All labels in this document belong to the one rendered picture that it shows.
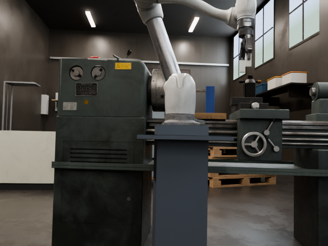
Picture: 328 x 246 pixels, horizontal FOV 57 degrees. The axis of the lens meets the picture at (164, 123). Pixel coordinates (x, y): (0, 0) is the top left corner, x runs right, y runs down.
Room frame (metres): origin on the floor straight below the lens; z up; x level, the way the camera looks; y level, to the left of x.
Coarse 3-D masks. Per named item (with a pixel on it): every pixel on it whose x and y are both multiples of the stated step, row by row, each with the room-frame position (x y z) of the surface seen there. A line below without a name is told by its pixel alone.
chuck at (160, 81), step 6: (162, 72) 2.11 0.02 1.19; (156, 78) 2.08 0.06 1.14; (162, 78) 2.08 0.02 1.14; (156, 84) 2.07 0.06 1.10; (162, 84) 2.06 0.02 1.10; (156, 90) 2.07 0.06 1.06; (162, 90) 2.06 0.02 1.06; (156, 96) 2.08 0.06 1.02; (156, 102) 2.10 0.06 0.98; (162, 102) 2.10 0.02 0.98; (162, 108) 2.15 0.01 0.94
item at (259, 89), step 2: (258, 84) 7.00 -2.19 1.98; (260, 84) 6.88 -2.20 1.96; (262, 84) 6.80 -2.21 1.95; (264, 84) 6.80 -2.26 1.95; (266, 84) 6.81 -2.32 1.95; (256, 86) 7.11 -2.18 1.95; (258, 86) 7.02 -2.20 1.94; (260, 86) 6.91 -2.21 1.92; (262, 86) 6.80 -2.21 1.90; (264, 86) 6.80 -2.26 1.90; (266, 86) 6.80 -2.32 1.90; (256, 88) 7.14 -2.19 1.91; (258, 88) 7.02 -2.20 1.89; (260, 88) 6.91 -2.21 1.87; (262, 88) 6.80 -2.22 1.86; (264, 88) 6.80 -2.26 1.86; (266, 88) 6.81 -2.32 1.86; (256, 90) 7.14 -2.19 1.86; (258, 90) 7.02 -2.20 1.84; (260, 90) 6.91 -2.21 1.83; (262, 90) 6.80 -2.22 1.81; (264, 90) 6.80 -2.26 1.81; (266, 90) 6.80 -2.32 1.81; (256, 92) 7.14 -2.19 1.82; (258, 92) 7.02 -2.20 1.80; (260, 92) 6.91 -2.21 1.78
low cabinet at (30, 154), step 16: (0, 144) 3.92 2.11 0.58; (16, 144) 3.93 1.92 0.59; (32, 144) 3.95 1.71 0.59; (48, 144) 3.97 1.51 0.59; (0, 160) 3.92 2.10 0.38; (16, 160) 3.93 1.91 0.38; (32, 160) 3.95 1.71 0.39; (48, 160) 3.97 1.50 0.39; (0, 176) 3.92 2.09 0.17; (16, 176) 3.93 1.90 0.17; (32, 176) 3.95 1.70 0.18; (48, 176) 3.97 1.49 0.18
